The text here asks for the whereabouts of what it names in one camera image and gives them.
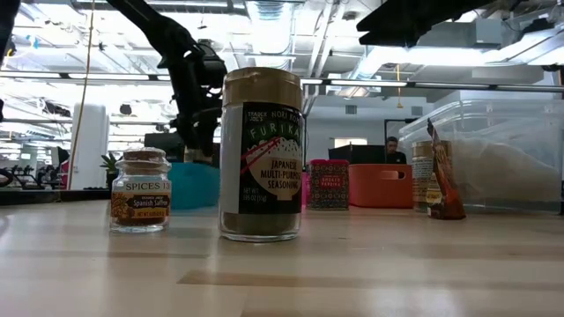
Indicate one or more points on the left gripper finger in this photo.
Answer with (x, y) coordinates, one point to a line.
(188, 134)
(210, 134)

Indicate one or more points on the small saffron glass jar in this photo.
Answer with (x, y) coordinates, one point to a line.
(140, 207)

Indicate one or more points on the smoked paprika tin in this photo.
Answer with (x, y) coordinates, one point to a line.
(328, 185)

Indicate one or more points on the brown spice packet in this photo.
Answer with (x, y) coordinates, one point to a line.
(445, 193)

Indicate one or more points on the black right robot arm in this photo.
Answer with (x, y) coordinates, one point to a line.
(405, 22)

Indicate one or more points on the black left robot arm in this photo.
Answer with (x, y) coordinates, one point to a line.
(150, 26)

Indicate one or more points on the black computer monitor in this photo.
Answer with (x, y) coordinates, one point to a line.
(163, 145)
(357, 154)

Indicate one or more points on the teal plastic bin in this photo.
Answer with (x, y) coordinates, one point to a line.
(194, 185)

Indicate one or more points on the small potted plant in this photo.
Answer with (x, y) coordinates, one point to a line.
(110, 165)

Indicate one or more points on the white column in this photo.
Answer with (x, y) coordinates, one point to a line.
(90, 145)

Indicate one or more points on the pink-red plastic bin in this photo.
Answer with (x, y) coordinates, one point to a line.
(305, 189)

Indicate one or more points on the orange plastic bin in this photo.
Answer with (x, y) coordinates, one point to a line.
(379, 189)

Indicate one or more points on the person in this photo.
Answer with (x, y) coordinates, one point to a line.
(391, 145)

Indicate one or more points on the long horizontal light bar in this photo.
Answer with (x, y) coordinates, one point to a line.
(440, 84)

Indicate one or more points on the clear plastic storage box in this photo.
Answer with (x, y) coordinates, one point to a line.
(506, 123)

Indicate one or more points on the grey cloth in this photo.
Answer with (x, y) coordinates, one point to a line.
(506, 171)

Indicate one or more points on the black aluminium frame rails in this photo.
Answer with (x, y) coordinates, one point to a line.
(44, 197)

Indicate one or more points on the black metal stand frame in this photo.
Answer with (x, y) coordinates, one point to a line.
(385, 132)

